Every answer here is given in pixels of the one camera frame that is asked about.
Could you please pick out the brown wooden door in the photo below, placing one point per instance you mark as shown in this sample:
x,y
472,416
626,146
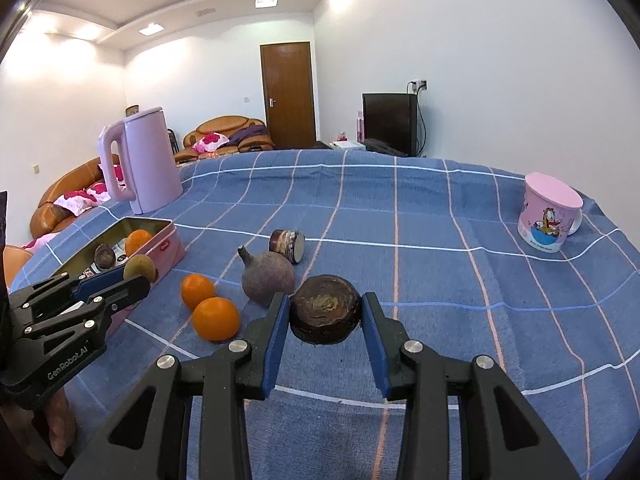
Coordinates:
x,y
289,97

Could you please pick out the pink electric kettle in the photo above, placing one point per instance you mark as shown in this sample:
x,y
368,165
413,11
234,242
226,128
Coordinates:
x,y
150,160

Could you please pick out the stack of dark chairs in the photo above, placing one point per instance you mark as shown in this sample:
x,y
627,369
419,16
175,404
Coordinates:
x,y
172,141

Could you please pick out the white flat box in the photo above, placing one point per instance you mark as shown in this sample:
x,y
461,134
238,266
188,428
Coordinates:
x,y
350,144

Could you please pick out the person's left hand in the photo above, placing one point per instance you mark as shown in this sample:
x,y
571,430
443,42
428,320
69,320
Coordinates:
x,y
62,425

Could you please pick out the small brown leather sofa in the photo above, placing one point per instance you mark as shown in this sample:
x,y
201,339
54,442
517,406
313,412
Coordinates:
x,y
225,127

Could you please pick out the blue checked tablecloth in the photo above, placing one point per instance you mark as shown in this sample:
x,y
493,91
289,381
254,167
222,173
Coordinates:
x,y
425,260

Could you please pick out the pink paper bag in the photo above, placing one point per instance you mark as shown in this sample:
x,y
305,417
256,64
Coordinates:
x,y
359,127

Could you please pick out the ceiling air vent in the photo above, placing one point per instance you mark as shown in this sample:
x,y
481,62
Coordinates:
x,y
205,11

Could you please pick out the purple taro root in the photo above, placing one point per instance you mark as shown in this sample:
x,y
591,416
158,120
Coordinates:
x,y
267,280

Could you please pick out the small brown tin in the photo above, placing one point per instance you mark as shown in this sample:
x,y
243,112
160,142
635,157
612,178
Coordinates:
x,y
285,245

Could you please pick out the purple blanket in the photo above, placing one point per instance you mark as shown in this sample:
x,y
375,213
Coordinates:
x,y
247,135

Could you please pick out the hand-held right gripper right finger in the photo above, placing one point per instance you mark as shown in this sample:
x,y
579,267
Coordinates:
x,y
377,345

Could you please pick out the tall decorated wooden panel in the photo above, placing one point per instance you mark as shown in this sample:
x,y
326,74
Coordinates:
x,y
132,110

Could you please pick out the square ceiling light panel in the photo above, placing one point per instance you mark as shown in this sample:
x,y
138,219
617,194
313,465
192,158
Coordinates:
x,y
151,29
266,1

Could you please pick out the brown kiwi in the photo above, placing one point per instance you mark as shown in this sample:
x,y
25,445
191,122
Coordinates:
x,y
140,266

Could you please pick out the black television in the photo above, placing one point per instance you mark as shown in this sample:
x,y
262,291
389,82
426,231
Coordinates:
x,y
389,122

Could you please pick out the long brown leather sofa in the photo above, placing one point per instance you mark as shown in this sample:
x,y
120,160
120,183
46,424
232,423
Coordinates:
x,y
50,205

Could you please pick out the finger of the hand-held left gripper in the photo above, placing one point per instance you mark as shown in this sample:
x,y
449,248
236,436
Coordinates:
x,y
127,290
100,282

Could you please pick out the pink metal tin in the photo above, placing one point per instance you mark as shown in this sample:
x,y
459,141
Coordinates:
x,y
165,250

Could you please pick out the wall power socket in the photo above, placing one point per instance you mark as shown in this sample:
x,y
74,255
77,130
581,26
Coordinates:
x,y
418,83

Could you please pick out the pink cartoon mug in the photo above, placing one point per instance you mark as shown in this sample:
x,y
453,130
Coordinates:
x,y
545,215

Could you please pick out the dark brown mangosteen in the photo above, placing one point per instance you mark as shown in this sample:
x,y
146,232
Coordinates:
x,y
325,307

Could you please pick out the orange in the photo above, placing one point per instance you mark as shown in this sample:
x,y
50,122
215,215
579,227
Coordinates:
x,y
197,290
215,319
137,242

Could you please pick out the dark chestnut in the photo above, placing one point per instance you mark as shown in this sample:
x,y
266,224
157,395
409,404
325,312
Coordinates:
x,y
105,256

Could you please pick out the white red flowered pillow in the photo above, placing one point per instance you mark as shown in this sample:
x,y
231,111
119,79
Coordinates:
x,y
210,141
118,172
37,242
75,201
98,189

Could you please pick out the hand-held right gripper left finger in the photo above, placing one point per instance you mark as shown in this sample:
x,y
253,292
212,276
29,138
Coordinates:
x,y
274,345

